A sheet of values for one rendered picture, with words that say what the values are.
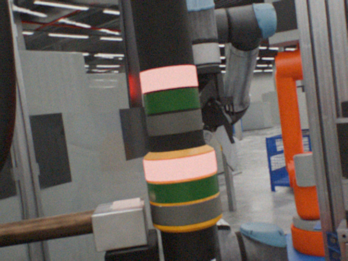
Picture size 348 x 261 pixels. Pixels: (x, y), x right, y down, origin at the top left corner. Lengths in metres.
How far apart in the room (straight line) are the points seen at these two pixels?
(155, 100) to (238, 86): 0.87
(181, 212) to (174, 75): 0.08
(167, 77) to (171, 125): 0.03
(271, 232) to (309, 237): 3.24
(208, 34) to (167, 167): 0.60
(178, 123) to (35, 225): 0.10
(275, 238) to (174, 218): 0.89
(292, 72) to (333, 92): 3.16
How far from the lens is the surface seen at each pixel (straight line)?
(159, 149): 0.23
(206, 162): 0.23
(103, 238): 0.24
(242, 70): 1.04
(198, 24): 0.81
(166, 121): 0.23
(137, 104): 0.26
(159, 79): 0.23
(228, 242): 1.11
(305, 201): 4.27
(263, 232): 1.10
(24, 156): 1.04
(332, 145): 1.19
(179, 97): 0.23
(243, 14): 0.93
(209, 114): 0.79
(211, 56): 0.80
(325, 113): 1.18
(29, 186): 1.05
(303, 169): 4.15
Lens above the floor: 1.60
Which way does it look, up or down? 3 degrees down
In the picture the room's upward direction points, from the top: 8 degrees counter-clockwise
